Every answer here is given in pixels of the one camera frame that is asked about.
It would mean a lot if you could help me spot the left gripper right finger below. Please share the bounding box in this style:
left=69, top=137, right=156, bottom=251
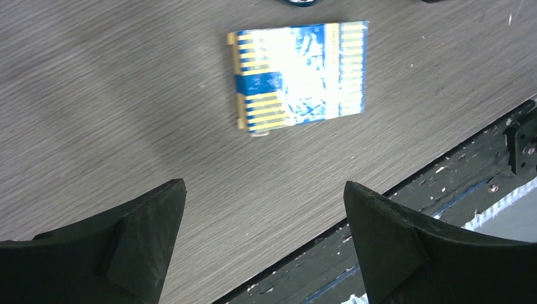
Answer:
left=344, top=181, right=536, bottom=303

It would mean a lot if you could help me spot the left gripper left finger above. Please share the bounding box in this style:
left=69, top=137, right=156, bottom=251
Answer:
left=1, top=179, right=186, bottom=303

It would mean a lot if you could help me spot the blue playing card deck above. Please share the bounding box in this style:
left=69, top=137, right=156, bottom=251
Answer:
left=227, top=20, right=369, bottom=137

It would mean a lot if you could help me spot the black poker chip case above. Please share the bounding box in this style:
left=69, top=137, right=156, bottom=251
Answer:
left=282, top=0, right=319, bottom=8

